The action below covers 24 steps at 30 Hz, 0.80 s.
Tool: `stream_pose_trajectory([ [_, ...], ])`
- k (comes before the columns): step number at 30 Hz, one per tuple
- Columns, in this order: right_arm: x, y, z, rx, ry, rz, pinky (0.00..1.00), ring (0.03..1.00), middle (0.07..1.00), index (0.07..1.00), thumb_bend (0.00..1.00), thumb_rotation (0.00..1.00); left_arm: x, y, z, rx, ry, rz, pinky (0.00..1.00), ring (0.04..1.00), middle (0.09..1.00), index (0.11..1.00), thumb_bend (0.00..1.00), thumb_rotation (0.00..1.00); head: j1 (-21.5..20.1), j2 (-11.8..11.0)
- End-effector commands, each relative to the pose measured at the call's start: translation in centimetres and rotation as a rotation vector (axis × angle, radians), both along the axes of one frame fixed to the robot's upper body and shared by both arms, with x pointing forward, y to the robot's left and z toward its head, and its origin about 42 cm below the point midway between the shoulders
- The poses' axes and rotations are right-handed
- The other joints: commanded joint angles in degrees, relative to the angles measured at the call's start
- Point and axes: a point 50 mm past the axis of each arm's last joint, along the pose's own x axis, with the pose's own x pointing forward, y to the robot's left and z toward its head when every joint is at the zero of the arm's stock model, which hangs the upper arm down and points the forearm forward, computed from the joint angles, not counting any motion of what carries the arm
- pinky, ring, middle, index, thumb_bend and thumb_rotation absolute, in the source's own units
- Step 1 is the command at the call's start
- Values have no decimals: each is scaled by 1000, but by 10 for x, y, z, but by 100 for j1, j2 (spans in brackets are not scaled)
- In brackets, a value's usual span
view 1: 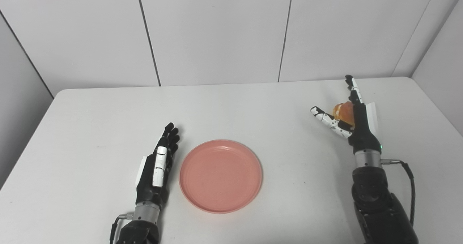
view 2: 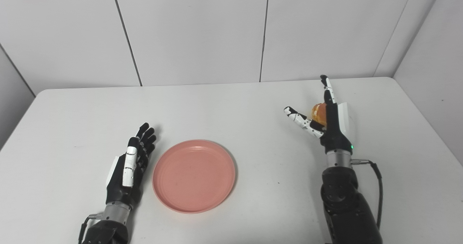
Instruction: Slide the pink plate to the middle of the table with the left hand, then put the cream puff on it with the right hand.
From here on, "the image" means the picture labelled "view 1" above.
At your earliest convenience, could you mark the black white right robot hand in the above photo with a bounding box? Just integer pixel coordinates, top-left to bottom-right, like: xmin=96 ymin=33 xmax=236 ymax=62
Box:
xmin=310 ymin=74 xmax=383 ymax=154

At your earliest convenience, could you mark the pink round plate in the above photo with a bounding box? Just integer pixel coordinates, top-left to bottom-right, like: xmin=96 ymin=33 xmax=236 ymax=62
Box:
xmin=179 ymin=140 xmax=263 ymax=214

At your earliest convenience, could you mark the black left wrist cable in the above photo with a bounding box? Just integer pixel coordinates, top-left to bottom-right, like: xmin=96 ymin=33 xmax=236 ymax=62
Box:
xmin=110 ymin=213 xmax=133 ymax=244

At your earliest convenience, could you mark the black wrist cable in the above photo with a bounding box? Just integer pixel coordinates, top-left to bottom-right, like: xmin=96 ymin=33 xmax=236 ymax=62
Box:
xmin=110 ymin=213 xmax=133 ymax=244
xmin=381 ymin=158 xmax=416 ymax=227

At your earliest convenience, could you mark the orange cream puff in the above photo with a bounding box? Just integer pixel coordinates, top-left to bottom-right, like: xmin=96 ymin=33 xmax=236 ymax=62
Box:
xmin=333 ymin=101 xmax=357 ymax=127

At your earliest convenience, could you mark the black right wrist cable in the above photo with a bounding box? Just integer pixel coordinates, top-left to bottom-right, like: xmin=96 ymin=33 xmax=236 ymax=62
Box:
xmin=381 ymin=158 xmax=416 ymax=227

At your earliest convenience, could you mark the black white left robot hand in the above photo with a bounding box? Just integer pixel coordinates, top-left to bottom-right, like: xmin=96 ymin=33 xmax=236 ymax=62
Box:
xmin=135 ymin=123 xmax=180 ymax=206

